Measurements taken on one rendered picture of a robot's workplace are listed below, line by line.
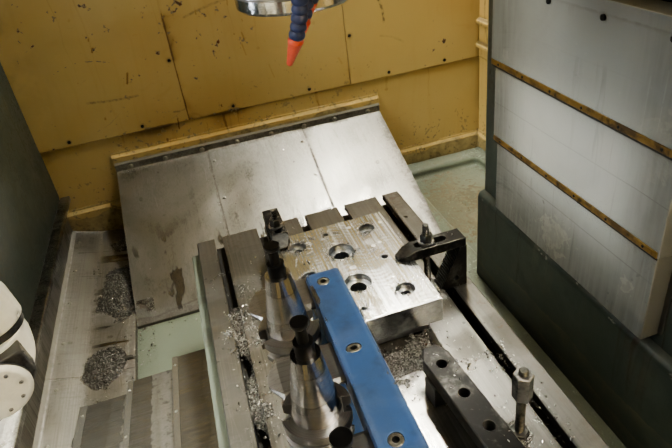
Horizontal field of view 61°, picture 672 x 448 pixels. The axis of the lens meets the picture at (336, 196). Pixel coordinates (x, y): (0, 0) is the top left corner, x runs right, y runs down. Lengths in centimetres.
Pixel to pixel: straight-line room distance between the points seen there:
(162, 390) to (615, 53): 105
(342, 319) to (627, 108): 53
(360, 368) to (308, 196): 125
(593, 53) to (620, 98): 8
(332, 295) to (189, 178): 128
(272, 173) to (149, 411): 85
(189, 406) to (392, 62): 126
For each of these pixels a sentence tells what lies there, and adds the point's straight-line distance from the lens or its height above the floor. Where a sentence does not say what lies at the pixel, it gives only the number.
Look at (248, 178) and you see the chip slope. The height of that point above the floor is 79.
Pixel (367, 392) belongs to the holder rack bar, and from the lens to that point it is 53.
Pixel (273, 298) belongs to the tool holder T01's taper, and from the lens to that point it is 56.
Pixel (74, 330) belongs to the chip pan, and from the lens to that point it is 165.
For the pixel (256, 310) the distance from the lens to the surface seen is 65.
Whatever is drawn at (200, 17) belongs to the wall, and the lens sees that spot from 180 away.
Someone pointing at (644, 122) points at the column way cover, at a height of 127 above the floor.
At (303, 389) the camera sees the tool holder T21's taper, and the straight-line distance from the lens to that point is 49.
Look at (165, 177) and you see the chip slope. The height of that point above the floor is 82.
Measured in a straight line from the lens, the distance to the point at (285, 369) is 58.
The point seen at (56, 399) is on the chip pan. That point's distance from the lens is 148.
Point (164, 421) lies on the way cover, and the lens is 124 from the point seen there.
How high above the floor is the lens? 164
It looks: 31 degrees down
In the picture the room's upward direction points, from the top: 8 degrees counter-clockwise
